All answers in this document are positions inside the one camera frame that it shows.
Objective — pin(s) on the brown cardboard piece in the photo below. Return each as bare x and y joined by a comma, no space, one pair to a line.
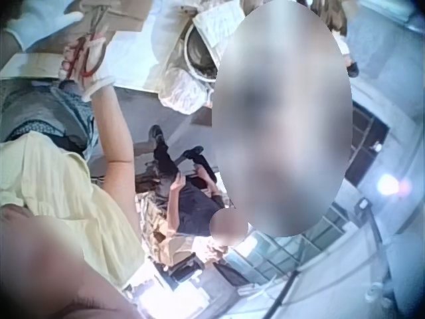
129,13

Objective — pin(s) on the dark window frame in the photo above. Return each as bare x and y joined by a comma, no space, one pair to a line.
368,139

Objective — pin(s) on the metal railing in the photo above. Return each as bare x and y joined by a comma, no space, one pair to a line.
375,229

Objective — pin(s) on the white sack with round basket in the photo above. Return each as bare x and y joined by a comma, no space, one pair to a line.
176,76

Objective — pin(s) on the cream cardboard strip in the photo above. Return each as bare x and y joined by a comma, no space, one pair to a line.
33,64

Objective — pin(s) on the person's left fingers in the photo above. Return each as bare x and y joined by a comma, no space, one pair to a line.
68,16

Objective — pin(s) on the person's right hand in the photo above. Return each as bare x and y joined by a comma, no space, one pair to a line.
96,74

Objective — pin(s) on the person's left hand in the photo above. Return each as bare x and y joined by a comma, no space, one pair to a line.
36,21

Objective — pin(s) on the person's right fingers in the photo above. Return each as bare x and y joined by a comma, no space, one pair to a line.
68,66

